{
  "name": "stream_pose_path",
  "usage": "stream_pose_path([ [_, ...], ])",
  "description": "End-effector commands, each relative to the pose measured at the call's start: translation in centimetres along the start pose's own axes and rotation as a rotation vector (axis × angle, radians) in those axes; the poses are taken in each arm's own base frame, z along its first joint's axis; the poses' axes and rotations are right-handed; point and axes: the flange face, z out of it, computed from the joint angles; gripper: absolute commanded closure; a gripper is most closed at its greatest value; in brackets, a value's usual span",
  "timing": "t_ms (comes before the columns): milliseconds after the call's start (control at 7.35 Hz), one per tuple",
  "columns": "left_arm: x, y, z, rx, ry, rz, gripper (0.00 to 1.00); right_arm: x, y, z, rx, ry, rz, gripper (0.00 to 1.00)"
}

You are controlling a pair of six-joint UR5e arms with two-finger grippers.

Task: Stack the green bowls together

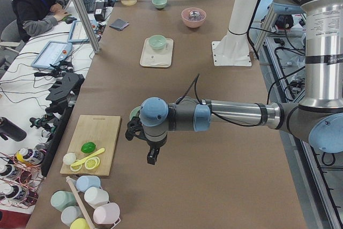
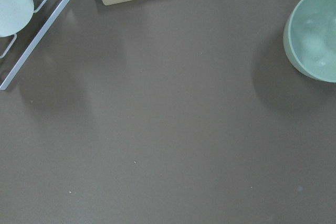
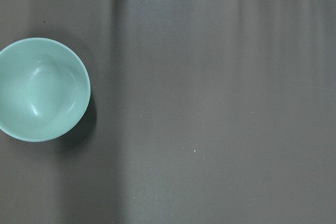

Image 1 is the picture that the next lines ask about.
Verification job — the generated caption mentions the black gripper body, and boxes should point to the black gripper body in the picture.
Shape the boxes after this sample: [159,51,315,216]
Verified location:
[145,131,167,149]

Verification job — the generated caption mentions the green bowl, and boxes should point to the green bowl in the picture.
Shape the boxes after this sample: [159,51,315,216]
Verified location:
[152,0,167,9]
[148,35,167,50]
[129,106,141,120]

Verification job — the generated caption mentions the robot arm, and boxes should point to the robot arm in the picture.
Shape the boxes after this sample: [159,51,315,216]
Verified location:
[125,0,342,164]

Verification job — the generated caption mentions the lemon slice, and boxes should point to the lemon slice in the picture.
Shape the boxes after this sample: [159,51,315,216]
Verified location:
[84,156,100,171]
[70,164,83,172]

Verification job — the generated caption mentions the green lime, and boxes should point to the green lime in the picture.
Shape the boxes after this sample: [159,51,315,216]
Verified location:
[80,142,96,153]

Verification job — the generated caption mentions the wooden cutting board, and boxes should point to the wooden cutting board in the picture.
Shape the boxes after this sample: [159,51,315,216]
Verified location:
[59,114,122,177]

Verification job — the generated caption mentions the white mug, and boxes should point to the white mug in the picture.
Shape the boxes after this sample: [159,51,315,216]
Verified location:
[84,187,109,209]

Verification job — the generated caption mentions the blue mug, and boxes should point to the blue mug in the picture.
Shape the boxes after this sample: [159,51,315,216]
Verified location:
[76,175,101,193]

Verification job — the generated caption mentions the pink mug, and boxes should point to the pink mug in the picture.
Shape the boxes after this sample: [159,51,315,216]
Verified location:
[93,202,121,224]

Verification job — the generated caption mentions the yellow plastic knife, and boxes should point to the yellow plastic knife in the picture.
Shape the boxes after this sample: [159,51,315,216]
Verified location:
[71,147,106,166]

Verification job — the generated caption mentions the cream rectangular tray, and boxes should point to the cream rectangular tray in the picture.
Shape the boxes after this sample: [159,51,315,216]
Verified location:
[139,38,174,68]

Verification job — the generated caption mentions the white garlic bulb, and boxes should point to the white garlic bulb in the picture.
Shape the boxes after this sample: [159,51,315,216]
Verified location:
[63,152,77,165]

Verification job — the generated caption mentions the green bowl on tray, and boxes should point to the green bowl on tray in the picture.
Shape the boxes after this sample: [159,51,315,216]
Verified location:
[148,35,167,50]

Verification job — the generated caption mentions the yellow mug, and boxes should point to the yellow mug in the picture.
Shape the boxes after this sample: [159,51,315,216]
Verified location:
[70,218,90,229]

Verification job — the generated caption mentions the grey mug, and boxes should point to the grey mug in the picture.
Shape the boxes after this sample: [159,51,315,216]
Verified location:
[61,206,83,227]

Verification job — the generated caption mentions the green mug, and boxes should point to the green mug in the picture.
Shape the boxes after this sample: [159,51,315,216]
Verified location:
[50,190,77,212]

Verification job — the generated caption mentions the grey folded cloth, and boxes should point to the grey folded cloth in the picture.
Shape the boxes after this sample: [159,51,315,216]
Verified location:
[109,18,129,31]

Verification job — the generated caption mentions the yellow sauce bottle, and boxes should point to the yellow sauce bottle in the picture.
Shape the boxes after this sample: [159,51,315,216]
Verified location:
[17,148,44,165]

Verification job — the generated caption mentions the pink bowl with ice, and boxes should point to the pink bowl with ice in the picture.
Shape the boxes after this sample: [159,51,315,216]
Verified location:
[181,8,206,28]

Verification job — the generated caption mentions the blue teach pendant far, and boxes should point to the blue teach pendant far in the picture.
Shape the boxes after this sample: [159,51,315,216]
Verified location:
[68,20,89,44]

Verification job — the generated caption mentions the blue teach pendant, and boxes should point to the blue teach pendant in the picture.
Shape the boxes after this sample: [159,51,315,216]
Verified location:
[68,20,89,44]
[31,41,72,70]

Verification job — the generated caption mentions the blue teach pendant near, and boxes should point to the blue teach pendant near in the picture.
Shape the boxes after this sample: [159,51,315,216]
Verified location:
[31,41,72,70]

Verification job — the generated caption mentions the black power adapter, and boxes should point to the black power adapter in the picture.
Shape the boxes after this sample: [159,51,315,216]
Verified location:
[93,2,106,21]

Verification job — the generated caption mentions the black water bottle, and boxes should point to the black water bottle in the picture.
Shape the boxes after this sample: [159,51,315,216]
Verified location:
[1,117,27,142]

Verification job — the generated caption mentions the seated person in black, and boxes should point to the seated person in black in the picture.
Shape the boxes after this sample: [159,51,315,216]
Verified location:
[12,0,70,42]

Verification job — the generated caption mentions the aluminium frame post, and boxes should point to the aluminium frame post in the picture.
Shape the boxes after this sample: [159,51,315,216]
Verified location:
[72,0,101,54]

